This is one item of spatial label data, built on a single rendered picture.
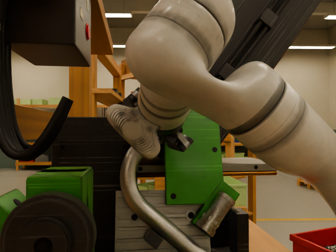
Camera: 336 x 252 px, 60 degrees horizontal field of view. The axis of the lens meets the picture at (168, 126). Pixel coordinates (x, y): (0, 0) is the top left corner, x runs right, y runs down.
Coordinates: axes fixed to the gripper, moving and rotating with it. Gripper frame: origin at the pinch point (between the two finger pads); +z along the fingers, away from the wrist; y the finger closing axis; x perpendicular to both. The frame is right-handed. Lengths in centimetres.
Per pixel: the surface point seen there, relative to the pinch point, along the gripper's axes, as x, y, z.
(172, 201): 6.9, -11.4, 2.9
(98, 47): -16, 41, 39
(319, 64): -737, -102, 764
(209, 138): -7.3, -8.0, 2.9
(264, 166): -16.4, -22.5, 15.1
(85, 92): -6, 45, 71
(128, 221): 15.1, -8.2, 5.0
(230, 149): -101, -34, 244
